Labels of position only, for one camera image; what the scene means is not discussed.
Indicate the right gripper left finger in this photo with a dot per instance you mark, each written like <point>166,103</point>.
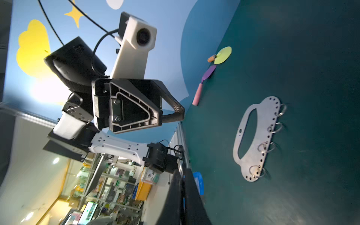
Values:
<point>171,213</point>

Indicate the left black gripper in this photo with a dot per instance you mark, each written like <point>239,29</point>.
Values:
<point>124,105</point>

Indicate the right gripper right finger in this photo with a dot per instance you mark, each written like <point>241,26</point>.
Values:
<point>195,213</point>

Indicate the silver metal keyring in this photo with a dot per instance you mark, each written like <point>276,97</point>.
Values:
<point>180,168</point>

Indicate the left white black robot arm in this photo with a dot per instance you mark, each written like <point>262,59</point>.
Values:
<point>76,133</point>

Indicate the plate keyring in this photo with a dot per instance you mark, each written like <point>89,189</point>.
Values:
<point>283,109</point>
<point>266,147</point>
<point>275,128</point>
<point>257,171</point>

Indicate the front aluminium rail base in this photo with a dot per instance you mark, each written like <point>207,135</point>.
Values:
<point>179,139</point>

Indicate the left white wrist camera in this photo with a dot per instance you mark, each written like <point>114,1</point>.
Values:
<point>136,38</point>

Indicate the green toy spatula wooden handle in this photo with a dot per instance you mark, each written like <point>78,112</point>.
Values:
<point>221,56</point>

